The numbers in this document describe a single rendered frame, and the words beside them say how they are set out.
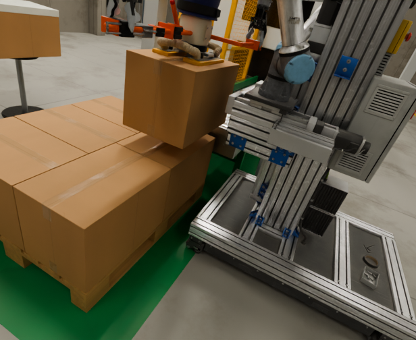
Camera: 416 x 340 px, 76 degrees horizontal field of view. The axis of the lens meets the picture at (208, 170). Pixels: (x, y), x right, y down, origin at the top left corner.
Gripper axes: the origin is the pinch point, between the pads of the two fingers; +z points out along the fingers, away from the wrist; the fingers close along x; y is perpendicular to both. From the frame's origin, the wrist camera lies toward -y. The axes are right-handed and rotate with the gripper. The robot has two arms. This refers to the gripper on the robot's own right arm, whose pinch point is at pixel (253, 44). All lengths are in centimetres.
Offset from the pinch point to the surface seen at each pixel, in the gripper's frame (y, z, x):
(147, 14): -75, 5, -131
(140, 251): 79, 118, -12
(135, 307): 108, 121, 7
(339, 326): 58, 120, 106
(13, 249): 120, 111, -60
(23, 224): 121, 86, -48
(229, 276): 63, 121, 42
